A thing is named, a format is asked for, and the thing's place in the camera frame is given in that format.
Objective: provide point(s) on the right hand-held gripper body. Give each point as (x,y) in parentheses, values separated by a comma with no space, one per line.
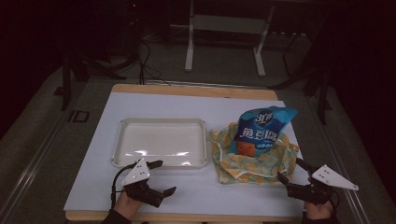
(311,193)

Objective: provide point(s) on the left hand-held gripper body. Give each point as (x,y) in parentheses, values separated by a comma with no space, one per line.
(140,190)

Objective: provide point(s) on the yellow floral cloth bag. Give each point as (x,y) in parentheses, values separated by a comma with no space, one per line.
(249,169)

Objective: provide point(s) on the blue snack bag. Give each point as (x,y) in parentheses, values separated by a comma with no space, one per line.
(264,129)

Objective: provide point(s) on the person's right hand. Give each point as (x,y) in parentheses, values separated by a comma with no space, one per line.
(318,211)

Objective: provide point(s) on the person's left hand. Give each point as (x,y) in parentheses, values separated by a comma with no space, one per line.
(125,205)

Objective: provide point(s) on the cream plastic tray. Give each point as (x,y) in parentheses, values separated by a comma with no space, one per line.
(162,141)

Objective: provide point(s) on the white table mat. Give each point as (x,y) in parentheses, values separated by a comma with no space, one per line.
(186,105)

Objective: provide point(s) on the black metal stand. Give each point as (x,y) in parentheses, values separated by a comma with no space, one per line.
(66,84)
(322,93)

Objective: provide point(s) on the black floor socket plate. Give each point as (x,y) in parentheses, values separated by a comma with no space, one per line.
(79,116)

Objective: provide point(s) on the white metal table frame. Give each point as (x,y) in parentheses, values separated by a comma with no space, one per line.
(229,24)

